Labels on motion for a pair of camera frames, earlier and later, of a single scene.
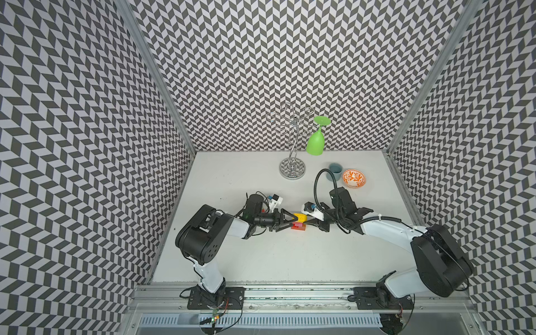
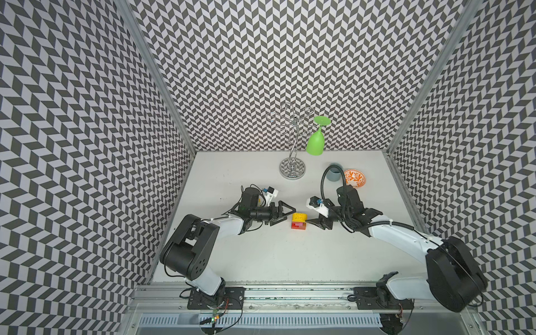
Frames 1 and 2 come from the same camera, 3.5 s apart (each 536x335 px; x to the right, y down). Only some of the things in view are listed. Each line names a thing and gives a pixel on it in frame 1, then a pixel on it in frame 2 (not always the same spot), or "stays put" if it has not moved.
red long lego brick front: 299,226 stays put
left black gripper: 278,218 → 278,213
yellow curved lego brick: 301,217 stays put
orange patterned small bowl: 354,178 stays put
